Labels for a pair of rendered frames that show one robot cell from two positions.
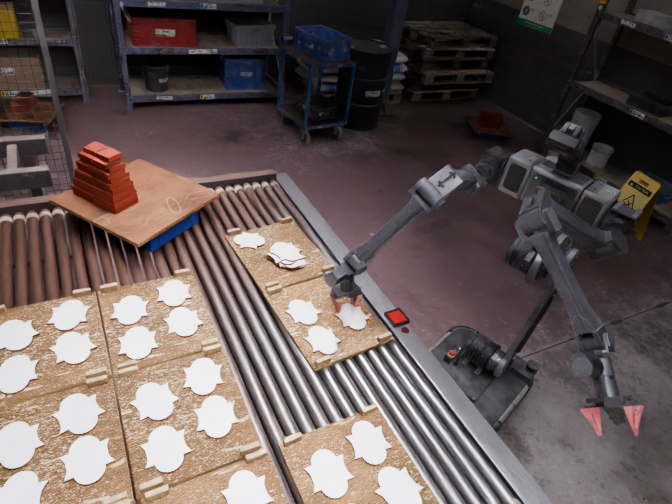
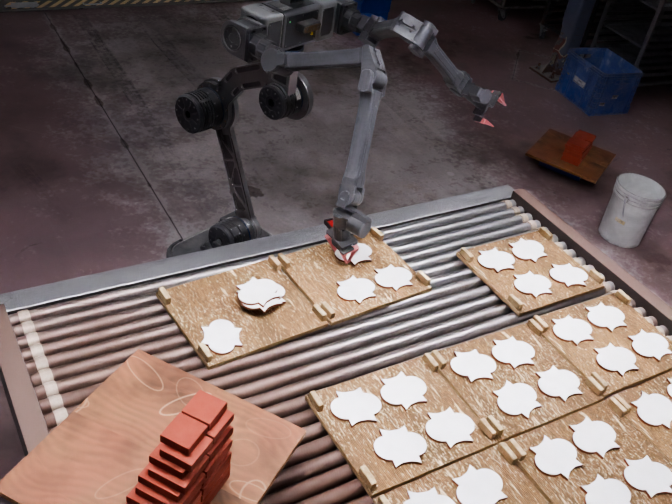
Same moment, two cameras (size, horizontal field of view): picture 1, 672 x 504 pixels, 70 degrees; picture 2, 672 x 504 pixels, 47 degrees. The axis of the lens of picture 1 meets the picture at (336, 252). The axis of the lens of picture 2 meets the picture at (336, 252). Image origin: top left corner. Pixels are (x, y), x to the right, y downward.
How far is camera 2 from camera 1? 2.51 m
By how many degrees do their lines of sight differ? 71
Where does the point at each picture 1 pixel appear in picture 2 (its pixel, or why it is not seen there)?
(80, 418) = (561, 452)
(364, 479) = (526, 267)
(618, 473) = (314, 213)
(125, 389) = (511, 427)
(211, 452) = (546, 354)
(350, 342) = (388, 259)
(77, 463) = (601, 441)
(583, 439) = (282, 222)
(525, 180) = (281, 31)
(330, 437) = (499, 282)
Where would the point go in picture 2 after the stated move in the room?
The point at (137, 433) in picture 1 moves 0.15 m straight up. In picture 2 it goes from (552, 407) to (570, 371)
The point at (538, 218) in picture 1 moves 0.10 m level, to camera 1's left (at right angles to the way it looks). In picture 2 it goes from (431, 31) to (432, 43)
